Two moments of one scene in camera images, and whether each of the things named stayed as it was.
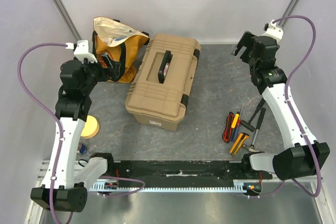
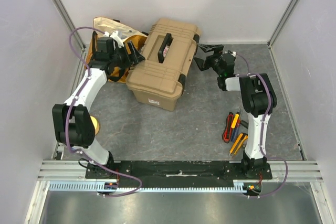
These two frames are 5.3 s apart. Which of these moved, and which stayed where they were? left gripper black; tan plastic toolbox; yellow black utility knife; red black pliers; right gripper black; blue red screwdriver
Moved: right gripper black; left gripper black; tan plastic toolbox
Stayed: red black pliers; blue red screwdriver; yellow black utility knife
